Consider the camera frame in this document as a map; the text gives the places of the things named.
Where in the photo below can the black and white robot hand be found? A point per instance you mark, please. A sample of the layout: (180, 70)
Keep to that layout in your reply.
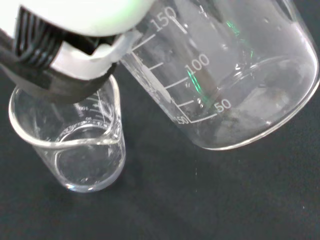
(82, 17)

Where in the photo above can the small clear glass beaker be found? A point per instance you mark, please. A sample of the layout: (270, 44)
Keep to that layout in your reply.
(82, 155)

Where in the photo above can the black table cloth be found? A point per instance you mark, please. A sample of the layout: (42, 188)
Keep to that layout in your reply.
(200, 195)

